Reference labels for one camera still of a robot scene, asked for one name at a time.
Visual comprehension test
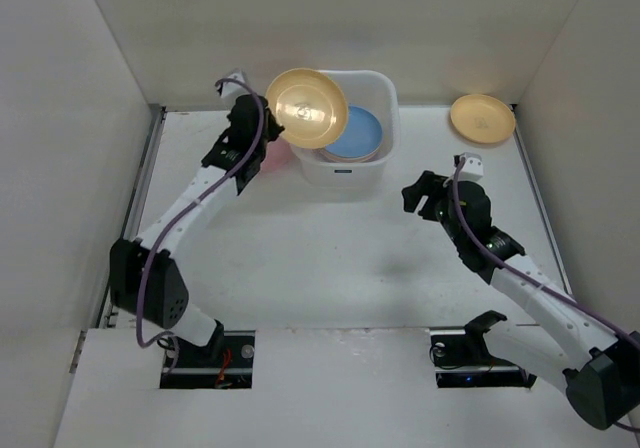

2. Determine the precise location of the blue plate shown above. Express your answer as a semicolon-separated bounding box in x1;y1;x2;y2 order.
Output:
324;105;383;159

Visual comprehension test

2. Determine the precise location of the yellow plate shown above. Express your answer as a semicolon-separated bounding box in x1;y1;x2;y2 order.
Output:
265;68;349;149
450;94;516;144

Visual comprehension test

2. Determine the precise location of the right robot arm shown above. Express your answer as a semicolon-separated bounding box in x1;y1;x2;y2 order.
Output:
401;171;639;430

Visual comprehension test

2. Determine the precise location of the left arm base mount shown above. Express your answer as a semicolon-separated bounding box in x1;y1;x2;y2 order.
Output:
159;331;256;390

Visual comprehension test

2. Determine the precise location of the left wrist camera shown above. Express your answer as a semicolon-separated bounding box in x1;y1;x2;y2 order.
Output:
215;69;249;104

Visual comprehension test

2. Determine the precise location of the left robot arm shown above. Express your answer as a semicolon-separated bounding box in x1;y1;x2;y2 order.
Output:
109;94;283;364

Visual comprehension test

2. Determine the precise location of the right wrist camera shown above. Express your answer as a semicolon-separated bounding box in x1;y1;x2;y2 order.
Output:
454;152;484;182

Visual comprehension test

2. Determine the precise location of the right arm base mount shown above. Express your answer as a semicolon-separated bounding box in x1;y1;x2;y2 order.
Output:
429;310;537;389

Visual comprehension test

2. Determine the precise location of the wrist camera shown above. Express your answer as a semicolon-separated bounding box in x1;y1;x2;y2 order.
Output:
215;69;249;104
454;152;484;182

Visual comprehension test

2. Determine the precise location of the white plastic bin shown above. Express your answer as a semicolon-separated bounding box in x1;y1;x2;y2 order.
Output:
292;70;400;188

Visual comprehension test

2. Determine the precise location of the pink plate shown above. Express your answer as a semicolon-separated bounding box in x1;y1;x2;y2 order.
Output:
261;138;292;173

